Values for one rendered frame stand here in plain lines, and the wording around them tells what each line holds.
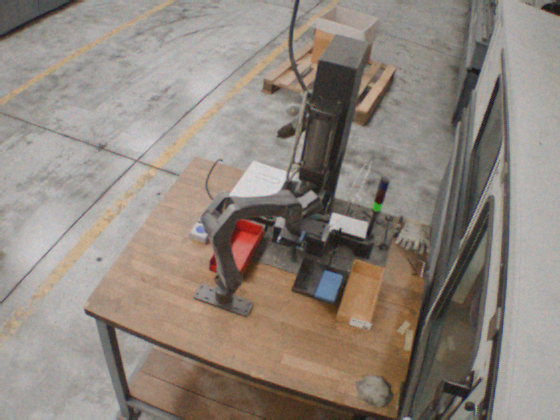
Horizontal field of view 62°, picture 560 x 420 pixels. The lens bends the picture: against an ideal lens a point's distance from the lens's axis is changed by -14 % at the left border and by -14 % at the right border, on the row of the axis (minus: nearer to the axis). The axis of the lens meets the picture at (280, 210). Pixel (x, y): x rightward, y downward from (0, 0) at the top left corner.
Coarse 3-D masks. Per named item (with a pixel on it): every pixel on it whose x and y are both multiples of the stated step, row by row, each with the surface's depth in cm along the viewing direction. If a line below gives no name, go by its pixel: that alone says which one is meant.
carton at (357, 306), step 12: (360, 264) 196; (372, 264) 194; (360, 276) 198; (372, 276) 198; (348, 288) 193; (360, 288) 193; (372, 288) 194; (348, 300) 188; (360, 300) 189; (372, 300) 189; (348, 312) 184; (360, 312) 185; (372, 312) 177; (360, 324) 179
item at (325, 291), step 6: (324, 276) 193; (330, 276) 194; (336, 276) 194; (342, 276) 194; (324, 282) 191; (336, 282) 192; (318, 288) 188; (324, 288) 189; (330, 288) 189; (336, 288) 189; (318, 294) 186; (324, 294) 187; (330, 294) 187; (330, 300) 182
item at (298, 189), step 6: (282, 186) 195; (288, 186) 195; (294, 186) 195; (300, 186) 189; (306, 186) 190; (312, 186) 189; (318, 186) 191; (294, 192) 192; (300, 192) 187; (306, 192) 187; (318, 192) 188; (324, 192) 193; (330, 192) 196; (324, 198) 192; (330, 198) 195; (324, 204) 190; (324, 210) 189
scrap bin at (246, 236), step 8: (240, 224) 207; (248, 224) 206; (256, 224) 205; (240, 232) 208; (248, 232) 208; (256, 232) 207; (232, 240) 204; (240, 240) 205; (248, 240) 205; (256, 240) 198; (232, 248) 201; (240, 248) 201; (248, 248) 202; (256, 248) 203; (240, 256) 198; (248, 256) 192; (216, 264) 194; (240, 264) 195; (248, 264) 196; (216, 272) 191
